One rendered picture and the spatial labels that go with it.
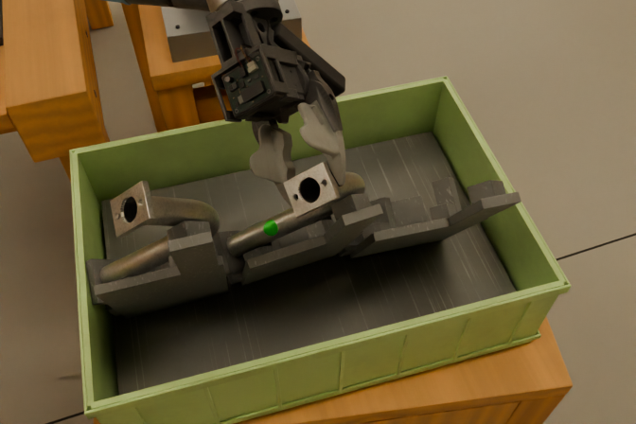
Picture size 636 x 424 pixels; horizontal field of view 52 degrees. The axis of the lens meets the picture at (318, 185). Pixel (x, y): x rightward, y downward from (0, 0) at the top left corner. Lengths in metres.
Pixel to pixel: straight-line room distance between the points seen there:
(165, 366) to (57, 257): 1.25
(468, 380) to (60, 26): 0.99
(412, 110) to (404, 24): 1.68
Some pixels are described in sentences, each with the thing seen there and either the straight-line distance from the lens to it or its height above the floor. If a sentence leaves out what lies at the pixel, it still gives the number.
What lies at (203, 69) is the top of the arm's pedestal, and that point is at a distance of 1.31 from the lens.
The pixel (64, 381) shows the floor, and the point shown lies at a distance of 1.95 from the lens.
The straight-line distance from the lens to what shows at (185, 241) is 0.68.
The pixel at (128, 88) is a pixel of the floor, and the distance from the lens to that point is 2.59.
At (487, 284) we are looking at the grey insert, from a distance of 1.02.
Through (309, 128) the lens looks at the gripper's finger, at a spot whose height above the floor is 1.23.
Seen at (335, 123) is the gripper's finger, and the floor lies 1.21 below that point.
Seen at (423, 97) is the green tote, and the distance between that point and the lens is 1.13.
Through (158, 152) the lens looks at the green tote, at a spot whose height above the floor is 0.93.
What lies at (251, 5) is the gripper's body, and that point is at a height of 1.29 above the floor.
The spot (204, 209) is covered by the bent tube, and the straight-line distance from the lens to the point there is 0.72.
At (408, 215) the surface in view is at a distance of 0.97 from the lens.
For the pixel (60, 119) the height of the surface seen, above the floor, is 0.85.
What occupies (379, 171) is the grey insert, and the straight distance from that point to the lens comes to 1.11.
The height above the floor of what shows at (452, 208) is 1.01.
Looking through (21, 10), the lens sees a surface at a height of 0.90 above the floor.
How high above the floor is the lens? 1.70
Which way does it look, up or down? 52 degrees down
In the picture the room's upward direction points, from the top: straight up
